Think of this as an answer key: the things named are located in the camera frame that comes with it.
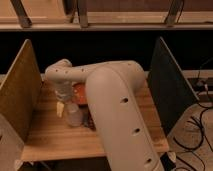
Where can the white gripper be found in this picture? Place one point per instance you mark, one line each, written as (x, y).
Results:
(63, 93)

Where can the white ceramic cup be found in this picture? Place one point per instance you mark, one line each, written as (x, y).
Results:
(74, 115)

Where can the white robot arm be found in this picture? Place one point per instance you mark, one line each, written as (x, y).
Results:
(110, 93)

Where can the orange bowl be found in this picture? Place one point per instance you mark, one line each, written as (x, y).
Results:
(79, 94)

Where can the left wooden side panel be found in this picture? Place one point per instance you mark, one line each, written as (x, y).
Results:
(20, 89)

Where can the dark right side panel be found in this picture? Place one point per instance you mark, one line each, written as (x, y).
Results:
(170, 90)

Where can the wooden shelf frame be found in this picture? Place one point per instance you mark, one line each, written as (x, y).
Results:
(73, 15)

